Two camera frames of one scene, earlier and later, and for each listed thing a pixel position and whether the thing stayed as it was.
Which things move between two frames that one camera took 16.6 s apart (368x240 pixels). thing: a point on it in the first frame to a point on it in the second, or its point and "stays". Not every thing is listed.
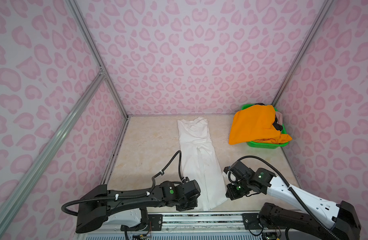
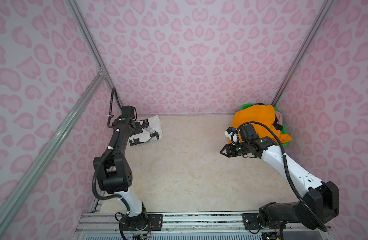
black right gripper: (230, 194) to (229, 153)
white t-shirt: (202, 161) to (154, 125)
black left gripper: (195, 204) to (139, 129)
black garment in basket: (277, 126) stays
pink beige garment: (279, 117) stays
